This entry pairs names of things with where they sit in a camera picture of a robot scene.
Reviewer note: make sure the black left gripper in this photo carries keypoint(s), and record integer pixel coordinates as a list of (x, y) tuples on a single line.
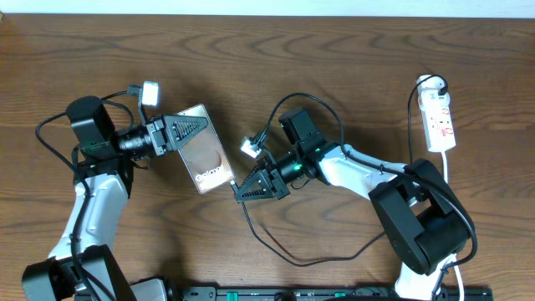
[(159, 134)]

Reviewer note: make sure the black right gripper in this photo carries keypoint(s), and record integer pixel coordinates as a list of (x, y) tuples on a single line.
[(267, 191)]

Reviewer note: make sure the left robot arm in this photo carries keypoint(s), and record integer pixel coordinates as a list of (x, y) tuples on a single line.
[(82, 265)]

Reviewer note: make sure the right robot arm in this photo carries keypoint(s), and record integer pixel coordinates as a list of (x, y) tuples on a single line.
[(424, 221)]

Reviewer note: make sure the white power strip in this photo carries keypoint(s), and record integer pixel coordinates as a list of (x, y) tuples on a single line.
[(434, 101)]

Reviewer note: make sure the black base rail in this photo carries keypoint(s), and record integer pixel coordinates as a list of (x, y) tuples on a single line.
[(313, 293)]

